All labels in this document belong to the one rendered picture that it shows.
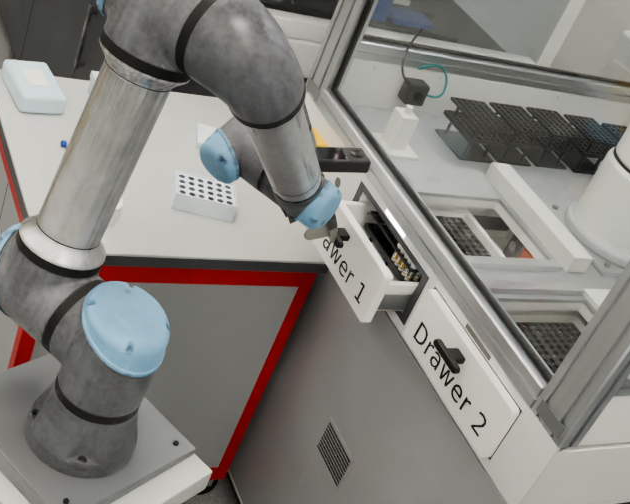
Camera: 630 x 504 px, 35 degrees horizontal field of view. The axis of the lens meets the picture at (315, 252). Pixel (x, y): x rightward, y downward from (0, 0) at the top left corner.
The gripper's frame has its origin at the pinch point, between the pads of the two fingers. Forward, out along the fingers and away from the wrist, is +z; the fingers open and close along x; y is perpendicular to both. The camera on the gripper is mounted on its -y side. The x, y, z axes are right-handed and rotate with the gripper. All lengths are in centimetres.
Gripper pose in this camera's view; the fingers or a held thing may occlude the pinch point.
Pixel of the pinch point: (330, 228)
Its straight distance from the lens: 177.9
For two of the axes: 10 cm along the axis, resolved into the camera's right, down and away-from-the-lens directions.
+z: 2.1, 6.6, 7.2
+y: -9.0, 4.1, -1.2
